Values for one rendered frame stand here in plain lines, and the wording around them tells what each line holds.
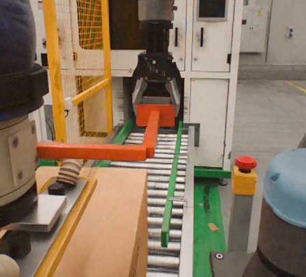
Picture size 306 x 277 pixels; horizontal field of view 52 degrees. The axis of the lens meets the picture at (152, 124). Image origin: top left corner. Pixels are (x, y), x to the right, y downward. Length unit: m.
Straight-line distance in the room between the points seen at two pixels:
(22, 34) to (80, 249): 0.52
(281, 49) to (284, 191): 9.30
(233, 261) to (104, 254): 0.30
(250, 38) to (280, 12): 1.07
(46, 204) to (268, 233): 0.34
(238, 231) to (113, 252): 0.50
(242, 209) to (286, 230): 0.65
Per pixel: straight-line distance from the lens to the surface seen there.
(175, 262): 1.37
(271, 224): 0.46
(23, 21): 0.45
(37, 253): 0.49
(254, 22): 9.18
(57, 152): 0.52
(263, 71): 9.48
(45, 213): 0.52
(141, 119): 0.71
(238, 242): 1.16
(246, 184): 1.05
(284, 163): 0.47
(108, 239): 0.82
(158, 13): 0.66
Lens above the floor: 1.44
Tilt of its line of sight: 17 degrees down
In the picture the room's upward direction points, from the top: straight up
